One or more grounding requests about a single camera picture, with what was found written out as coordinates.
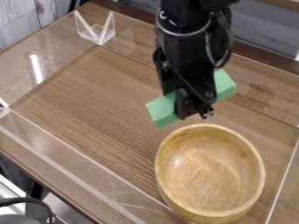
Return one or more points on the brown wooden bowl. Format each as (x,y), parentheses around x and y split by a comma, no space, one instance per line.
(210,173)

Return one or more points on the clear acrylic corner bracket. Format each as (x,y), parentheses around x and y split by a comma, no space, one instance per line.
(99,34)

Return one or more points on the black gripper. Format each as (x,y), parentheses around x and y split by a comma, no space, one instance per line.
(194,46)

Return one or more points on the clear acrylic tray wall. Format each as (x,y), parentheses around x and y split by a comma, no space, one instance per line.
(75,127)

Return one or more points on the green rectangular block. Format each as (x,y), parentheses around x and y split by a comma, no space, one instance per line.
(162,107)

